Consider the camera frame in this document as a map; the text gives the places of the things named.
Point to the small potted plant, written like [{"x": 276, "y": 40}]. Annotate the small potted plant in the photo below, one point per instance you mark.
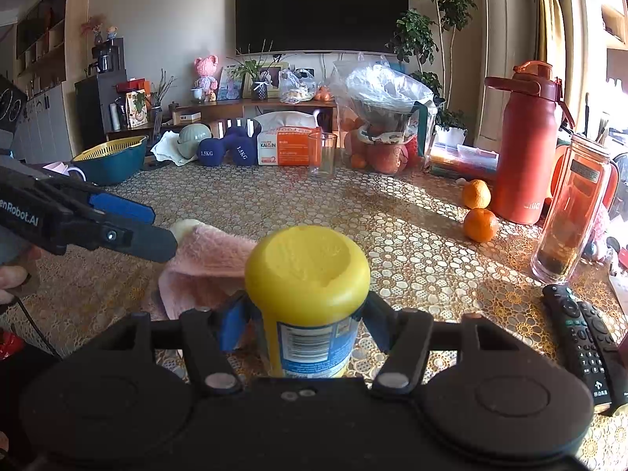
[{"x": 257, "y": 83}]

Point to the pale green bowl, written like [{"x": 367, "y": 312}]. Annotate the pale green bowl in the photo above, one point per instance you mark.
[{"x": 194, "y": 138}]

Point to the tall green houseplant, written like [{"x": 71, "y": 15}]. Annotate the tall green houseplant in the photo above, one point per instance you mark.
[{"x": 434, "y": 24}]

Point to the wall shelf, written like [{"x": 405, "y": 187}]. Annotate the wall shelf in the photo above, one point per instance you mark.
[{"x": 44, "y": 29}]

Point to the white mug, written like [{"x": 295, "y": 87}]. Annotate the white mug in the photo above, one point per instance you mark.
[{"x": 73, "y": 172}]

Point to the person's left hand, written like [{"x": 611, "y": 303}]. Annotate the person's left hand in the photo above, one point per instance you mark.
[{"x": 12, "y": 277}]

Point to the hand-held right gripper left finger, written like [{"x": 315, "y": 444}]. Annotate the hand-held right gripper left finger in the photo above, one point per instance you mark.
[{"x": 230, "y": 327}]

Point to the blue dumbbell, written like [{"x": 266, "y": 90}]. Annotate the blue dumbbell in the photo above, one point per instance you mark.
[
  {"x": 211, "y": 153},
  {"x": 243, "y": 149}
]

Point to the photo frame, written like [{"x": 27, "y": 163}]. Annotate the photo frame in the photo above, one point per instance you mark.
[{"x": 274, "y": 78}]

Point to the black television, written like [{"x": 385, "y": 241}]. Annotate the black television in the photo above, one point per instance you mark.
[{"x": 321, "y": 7}]

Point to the yellow curtain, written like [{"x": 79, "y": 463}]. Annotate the yellow curtain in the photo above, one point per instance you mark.
[{"x": 547, "y": 24}]

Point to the orange white tissue box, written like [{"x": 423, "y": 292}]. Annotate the orange white tissue box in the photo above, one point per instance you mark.
[{"x": 289, "y": 149}]

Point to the pink bear figure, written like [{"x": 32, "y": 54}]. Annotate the pink bear figure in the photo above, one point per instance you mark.
[{"x": 206, "y": 76}]

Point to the clear bag of food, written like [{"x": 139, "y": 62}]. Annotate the clear bag of food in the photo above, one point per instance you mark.
[{"x": 297, "y": 88}]

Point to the red water bottle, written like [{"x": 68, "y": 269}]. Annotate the red water bottle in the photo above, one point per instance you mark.
[{"x": 527, "y": 147}]

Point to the printed snack bag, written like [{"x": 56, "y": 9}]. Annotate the printed snack bag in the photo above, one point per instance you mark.
[{"x": 137, "y": 110}]

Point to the yellow lid bottle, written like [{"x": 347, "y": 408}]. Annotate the yellow lid bottle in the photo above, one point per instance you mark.
[{"x": 306, "y": 274}]

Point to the yellow teal colander basket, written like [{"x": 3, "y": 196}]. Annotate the yellow teal colander basket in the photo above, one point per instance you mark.
[{"x": 110, "y": 162}]

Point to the wooden television console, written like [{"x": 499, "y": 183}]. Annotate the wooden television console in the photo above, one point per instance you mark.
[{"x": 230, "y": 110}]

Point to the black remote control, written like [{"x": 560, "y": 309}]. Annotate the black remote control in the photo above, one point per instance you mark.
[
  {"x": 606, "y": 348},
  {"x": 576, "y": 338}
]

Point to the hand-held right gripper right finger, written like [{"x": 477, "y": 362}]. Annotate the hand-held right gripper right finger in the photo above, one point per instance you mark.
[{"x": 388, "y": 336}]

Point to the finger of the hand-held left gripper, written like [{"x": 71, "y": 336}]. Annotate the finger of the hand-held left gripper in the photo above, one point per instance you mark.
[
  {"x": 122, "y": 208},
  {"x": 147, "y": 245}
]

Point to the white cloth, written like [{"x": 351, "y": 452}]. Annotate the white cloth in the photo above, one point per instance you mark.
[{"x": 167, "y": 149}]

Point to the orange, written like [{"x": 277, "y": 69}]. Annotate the orange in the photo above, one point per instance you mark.
[
  {"x": 476, "y": 194},
  {"x": 481, "y": 225}
]

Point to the plastic bag of fruit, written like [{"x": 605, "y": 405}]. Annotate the plastic bag of fruit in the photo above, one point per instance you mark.
[{"x": 387, "y": 113}]

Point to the black coffee machine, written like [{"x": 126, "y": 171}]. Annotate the black coffee machine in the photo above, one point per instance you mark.
[{"x": 105, "y": 56}]

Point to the pink towel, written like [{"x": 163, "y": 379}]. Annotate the pink towel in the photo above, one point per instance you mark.
[{"x": 206, "y": 265}]

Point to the black cabinet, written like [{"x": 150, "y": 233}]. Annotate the black cabinet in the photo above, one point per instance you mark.
[{"x": 95, "y": 108}]

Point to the clear glass tea bottle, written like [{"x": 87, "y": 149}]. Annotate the clear glass tea bottle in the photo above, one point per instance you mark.
[{"x": 569, "y": 206}]

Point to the standing air conditioner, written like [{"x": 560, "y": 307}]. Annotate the standing air conditioner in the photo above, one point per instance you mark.
[{"x": 508, "y": 49}]

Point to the clear drinking glass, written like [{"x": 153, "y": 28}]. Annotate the clear drinking glass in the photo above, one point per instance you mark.
[{"x": 322, "y": 157}]

